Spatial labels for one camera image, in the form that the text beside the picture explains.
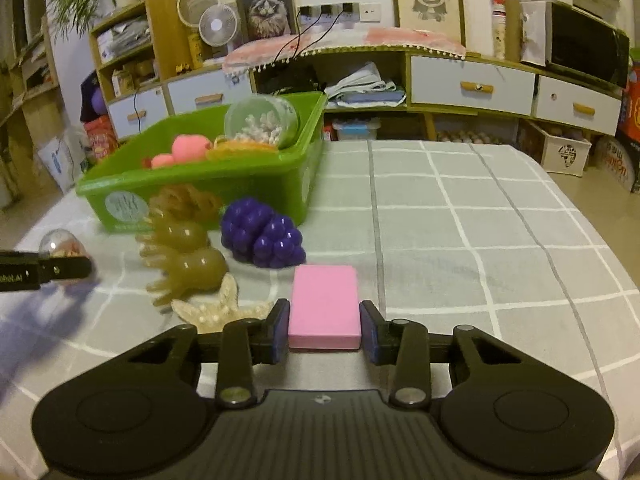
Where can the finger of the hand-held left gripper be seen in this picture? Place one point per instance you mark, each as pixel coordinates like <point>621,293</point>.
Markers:
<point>65,266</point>

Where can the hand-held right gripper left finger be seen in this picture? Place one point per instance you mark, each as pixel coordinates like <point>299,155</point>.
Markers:
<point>280,332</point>

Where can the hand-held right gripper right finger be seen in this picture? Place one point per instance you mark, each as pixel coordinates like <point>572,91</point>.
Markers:
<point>367,332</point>

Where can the clear capsule ball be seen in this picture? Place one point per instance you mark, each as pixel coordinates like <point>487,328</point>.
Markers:
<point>60,242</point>

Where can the pink rectangular block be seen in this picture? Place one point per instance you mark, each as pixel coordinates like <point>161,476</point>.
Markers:
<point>325,305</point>

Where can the pink swirl toy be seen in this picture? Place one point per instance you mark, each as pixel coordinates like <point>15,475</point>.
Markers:
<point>162,161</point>

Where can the green plastic bin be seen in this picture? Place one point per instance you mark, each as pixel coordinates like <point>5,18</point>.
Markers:
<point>250,180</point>

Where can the pink toy ball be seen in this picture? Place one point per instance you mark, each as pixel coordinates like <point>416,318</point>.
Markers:
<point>190,147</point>

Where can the yellow toy pot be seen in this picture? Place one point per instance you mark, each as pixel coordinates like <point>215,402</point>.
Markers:
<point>245,147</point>

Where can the clear cotton swab jar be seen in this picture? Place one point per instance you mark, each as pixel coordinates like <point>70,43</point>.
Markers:
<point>260,120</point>

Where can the beige starfish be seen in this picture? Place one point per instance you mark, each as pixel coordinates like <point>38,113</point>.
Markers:
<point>215,310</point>

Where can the purple toy grapes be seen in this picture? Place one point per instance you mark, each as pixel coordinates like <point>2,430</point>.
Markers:
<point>260,235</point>

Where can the white plastic bag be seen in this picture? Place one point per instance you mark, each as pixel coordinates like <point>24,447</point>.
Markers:
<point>60,160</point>

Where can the olive toy hand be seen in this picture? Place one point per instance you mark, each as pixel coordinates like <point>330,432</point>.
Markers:
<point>195,267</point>
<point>175,235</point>

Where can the orange printed bag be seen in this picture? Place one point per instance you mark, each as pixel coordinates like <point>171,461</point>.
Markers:
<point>100,140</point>

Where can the grey checked blanket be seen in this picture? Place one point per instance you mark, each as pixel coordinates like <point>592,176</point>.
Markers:
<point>475,240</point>

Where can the brown toy flower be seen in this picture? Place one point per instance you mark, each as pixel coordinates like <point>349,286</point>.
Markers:
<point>192,200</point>

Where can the dark purple garment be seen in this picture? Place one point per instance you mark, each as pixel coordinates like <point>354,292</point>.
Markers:
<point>92,97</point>

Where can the wooden shelf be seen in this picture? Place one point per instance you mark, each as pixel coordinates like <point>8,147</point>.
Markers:
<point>30,85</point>

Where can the clear plastic storage box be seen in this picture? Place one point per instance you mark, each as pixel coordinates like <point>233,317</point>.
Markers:
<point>355,131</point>

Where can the yellow egg tray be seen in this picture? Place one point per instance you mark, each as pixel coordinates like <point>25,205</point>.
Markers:
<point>470,137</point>

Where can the stack of folded cloths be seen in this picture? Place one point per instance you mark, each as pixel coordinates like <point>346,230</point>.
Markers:
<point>365,87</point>

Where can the black bag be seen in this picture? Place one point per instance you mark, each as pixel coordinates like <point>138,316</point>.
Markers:
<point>285,77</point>

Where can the wooden cabinet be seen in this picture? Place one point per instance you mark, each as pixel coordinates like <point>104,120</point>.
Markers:
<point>165,30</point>

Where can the white plastic crate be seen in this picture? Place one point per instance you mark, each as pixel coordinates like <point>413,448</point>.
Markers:
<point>560,152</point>

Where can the pink tasselled table runner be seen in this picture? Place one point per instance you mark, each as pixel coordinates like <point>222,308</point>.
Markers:
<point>390,40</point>

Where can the beige round fan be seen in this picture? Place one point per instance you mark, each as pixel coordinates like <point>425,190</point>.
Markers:
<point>192,0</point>

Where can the white printed sack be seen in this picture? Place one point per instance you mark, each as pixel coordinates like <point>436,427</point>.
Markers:
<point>615,162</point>

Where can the framed cat picture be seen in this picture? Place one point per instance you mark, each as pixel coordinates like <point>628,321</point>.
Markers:
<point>265,10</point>

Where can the tall printed tube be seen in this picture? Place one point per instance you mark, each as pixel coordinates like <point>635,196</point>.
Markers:
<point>498,22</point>

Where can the red printed box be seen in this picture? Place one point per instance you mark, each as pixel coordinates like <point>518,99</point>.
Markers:
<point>631,110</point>

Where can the black microwave oven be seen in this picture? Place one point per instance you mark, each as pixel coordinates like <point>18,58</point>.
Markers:
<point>585,42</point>

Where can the white wall power strip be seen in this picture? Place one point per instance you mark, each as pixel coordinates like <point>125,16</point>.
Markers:
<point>327,12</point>

